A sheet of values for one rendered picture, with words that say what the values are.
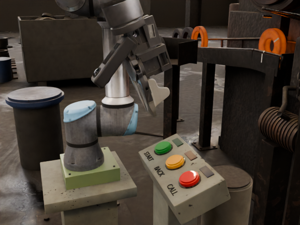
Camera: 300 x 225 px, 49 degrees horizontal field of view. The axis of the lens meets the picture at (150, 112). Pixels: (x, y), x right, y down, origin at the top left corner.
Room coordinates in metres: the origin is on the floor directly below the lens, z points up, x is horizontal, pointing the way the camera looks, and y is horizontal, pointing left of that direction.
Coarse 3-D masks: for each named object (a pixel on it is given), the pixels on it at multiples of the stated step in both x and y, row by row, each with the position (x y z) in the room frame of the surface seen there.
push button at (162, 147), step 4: (160, 144) 0.72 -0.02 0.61; (164, 144) 0.71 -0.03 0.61; (168, 144) 0.71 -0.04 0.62; (156, 148) 0.71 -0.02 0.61; (160, 148) 0.70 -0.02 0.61; (164, 148) 0.70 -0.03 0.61; (168, 148) 0.70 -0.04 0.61; (156, 152) 0.70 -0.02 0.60; (160, 152) 0.69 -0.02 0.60; (164, 152) 0.69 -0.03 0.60
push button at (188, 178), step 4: (184, 172) 0.58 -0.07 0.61; (188, 172) 0.58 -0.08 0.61; (192, 172) 0.58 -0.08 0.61; (196, 172) 0.58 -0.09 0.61; (180, 176) 0.58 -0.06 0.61; (184, 176) 0.57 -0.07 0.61; (188, 176) 0.57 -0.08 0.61; (192, 176) 0.56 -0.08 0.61; (196, 176) 0.56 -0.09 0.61; (180, 180) 0.57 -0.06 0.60; (184, 180) 0.56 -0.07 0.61; (188, 180) 0.56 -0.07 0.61; (192, 180) 0.55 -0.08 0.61; (196, 180) 0.56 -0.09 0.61; (184, 184) 0.55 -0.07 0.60; (188, 184) 0.55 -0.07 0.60; (192, 184) 0.55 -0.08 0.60
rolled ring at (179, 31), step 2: (176, 28) 2.56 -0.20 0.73; (178, 28) 2.55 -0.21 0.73; (174, 30) 2.59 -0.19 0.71; (176, 30) 2.55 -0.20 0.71; (178, 30) 2.51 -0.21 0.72; (180, 30) 2.51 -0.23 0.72; (182, 30) 2.51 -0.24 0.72; (174, 32) 2.59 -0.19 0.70; (176, 32) 2.54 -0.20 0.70; (178, 32) 2.51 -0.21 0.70; (180, 32) 2.49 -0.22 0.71; (172, 34) 2.62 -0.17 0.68; (174, 34) 2.59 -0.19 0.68; (176, 34) 2.59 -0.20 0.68; (180, 34) 2.48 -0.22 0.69; (172, 36) 2.62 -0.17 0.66; (174, 36) 2.60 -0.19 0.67; (176, 36) 2.60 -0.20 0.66; (180, 36) 2.47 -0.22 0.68
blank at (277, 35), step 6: (270, 30) 1.51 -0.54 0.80; (276, 30) 1.48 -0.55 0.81; (264, 36) 1.55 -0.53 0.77; (270, 36) 1.51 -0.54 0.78; (276, 36) 1.47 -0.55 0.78; (282, 36) 1.46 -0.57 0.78; (264, 42) 1.54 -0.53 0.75; (270, 42) 1.55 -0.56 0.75; (276, 42) 1.47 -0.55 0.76; (282, 42) 1.45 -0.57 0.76; (258, 48) 1.58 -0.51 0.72; (264, 48) 1.54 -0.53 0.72; (276, 48) 1.46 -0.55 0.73; (282, 48) 1.44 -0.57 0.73
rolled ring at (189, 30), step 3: (186, 27) 2.38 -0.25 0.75; (189, 27) 2.37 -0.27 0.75; (183, 30) 2.42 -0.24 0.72; (186, 30) 2.37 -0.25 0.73; (189, 30) 2.33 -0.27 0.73; (192, 30) 2.33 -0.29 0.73; (183, 33) 2.42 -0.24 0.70; (186, 33) 2.41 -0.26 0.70; (189, 33) 2.32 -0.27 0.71; (183, 36) 2.42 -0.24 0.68; (186, 36) 2.43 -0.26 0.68; (189, 36) 2.32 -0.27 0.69
